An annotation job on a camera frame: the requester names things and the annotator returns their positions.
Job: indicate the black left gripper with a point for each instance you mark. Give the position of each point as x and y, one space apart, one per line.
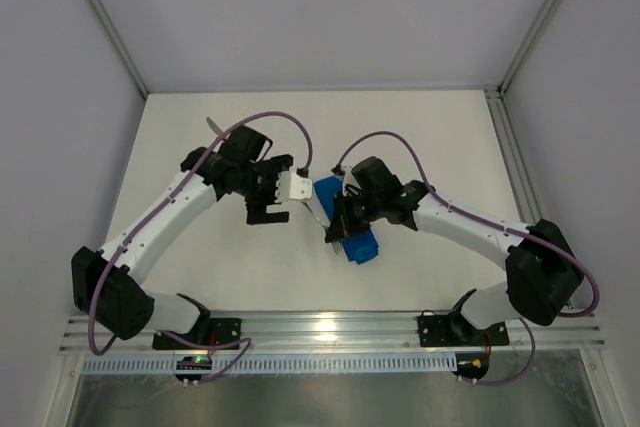
267 187

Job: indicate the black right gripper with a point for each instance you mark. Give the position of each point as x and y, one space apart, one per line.
347 214

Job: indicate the silver table knife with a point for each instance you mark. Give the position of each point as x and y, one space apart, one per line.
214 127

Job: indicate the blue cloth napkin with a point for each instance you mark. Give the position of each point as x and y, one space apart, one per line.
359 249

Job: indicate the silver fork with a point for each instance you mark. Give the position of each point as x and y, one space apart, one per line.
320 219

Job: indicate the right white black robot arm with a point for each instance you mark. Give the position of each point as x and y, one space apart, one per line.
490 238

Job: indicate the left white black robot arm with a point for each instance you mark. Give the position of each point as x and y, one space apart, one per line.
107 282

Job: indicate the right black controller board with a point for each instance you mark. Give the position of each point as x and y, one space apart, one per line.
471 369

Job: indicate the black controller board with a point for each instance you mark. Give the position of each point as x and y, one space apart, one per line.
471 369
193 368

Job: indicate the left black controller board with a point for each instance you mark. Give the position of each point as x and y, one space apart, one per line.
193 368

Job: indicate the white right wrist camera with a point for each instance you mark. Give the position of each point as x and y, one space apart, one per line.
345 175

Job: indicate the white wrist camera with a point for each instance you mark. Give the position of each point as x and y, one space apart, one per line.
345 175
290 186

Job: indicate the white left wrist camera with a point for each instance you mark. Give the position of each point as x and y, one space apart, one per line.
290 186

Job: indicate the right side aluminium rail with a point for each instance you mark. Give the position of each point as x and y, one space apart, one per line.
520 172

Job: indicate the aluminium rail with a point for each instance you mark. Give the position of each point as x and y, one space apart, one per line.
520 172
386 331

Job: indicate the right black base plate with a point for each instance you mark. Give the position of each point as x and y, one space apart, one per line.
437 331

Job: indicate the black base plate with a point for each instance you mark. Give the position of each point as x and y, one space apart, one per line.
213 333
437 331

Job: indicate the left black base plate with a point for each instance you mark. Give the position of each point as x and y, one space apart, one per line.
213 333

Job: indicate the aluminium front rail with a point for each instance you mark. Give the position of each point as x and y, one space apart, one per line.
386 331

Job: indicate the slotted grey cable duct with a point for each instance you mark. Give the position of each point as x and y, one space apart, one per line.
254 364

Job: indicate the left aluminium frame post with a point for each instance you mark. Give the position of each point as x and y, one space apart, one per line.
109 29

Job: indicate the aluminium frame post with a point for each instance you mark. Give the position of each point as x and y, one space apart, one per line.
109 29
543 17

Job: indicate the right aluminium frame post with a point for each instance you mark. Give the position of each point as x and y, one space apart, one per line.
543 17

